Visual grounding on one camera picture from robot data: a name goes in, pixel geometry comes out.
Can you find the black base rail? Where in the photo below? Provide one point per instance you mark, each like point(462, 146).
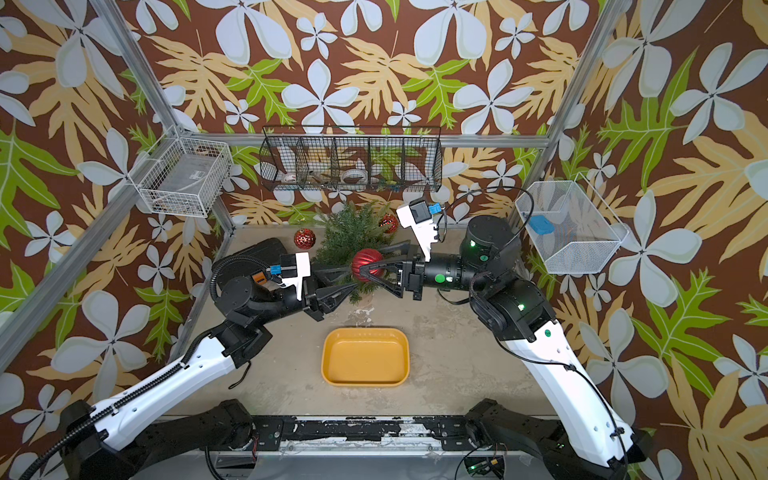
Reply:
point(408, 435)

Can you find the blue object in basket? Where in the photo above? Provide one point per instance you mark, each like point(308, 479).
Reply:
point(540, 225)

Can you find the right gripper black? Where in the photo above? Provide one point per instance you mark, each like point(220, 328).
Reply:
point(414, 273)

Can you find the red ornament ball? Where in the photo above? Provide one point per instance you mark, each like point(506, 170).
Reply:
point(304, 238)
point(364, 258)
point(389, 223)

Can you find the small green christmas tree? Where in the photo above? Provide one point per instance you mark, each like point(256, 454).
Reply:
point(349, 231)

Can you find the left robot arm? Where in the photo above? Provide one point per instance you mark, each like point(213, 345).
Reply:
point(118, 437)

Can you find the white mesh basket right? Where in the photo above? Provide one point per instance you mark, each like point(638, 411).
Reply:
point(588, 232)

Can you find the black plastic tool case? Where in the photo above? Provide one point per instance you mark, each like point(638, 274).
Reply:
point(253, 262)

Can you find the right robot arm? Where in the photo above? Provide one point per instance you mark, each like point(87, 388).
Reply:
point(587, 439)

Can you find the yellow plastic tray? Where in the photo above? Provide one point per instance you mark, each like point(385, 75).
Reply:
point(374, 357)

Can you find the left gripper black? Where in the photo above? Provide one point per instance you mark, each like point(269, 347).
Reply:
point(314, 299)

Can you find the white wire basket left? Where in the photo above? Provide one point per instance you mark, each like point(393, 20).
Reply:
point(182, 174)

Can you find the white tape roll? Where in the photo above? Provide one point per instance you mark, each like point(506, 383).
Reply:
point(354, 176)

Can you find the black wire basket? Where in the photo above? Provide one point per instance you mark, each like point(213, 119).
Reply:
point(396, 158)

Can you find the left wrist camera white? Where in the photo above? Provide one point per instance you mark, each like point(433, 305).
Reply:
point(292, 270)

